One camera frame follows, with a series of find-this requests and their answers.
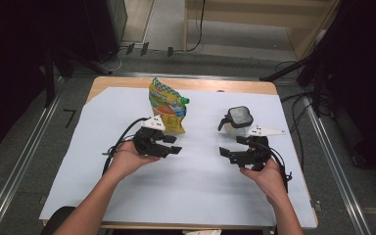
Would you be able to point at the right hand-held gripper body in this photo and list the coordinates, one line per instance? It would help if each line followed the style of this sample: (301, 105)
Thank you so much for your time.
(256, 155)

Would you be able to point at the person's left hand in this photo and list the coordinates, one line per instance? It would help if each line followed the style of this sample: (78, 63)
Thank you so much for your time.
(127, 161)

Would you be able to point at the wooden table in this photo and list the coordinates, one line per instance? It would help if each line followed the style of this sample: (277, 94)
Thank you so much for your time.
(209, 84)

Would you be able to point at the wooden shelf frame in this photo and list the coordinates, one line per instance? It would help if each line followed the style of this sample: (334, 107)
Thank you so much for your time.
(306, 39)

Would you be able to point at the white paper sheet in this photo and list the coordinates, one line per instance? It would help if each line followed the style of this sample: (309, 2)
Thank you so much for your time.
(196, 182)

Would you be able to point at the person's right hand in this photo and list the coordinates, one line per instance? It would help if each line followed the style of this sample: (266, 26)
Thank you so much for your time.
(271, 179)

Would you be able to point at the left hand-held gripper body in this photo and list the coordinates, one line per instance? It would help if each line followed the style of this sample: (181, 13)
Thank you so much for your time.
(148, 143)

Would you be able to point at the yellow spout pouch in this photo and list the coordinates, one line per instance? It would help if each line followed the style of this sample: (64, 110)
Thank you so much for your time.
(166, 104)

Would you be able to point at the black cabinet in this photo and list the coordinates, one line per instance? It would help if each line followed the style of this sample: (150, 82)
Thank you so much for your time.
(106, 29)

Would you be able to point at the black curtain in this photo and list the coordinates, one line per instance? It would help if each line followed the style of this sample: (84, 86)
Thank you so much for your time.
(365, 81)
(13, 65)

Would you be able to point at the small black floor block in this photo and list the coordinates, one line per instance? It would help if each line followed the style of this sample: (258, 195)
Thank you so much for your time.
(170, 51)
(130, 48)
(144, 48)

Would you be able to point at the metal floor rail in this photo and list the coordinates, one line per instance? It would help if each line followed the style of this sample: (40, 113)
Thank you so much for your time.
(336, 163)
(176, 75)
(23, 156)

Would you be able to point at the black stand leg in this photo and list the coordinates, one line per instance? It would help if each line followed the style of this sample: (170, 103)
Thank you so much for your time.
(284, 70)

